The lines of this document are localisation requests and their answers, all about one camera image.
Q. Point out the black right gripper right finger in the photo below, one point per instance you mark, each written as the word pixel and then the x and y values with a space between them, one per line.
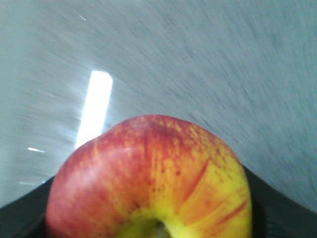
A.
pixel 277 216

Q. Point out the red yellow apple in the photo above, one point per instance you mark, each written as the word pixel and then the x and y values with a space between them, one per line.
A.
pixel 148 176

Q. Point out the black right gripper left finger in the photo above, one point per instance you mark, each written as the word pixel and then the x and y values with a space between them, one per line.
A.
pixel 25 217

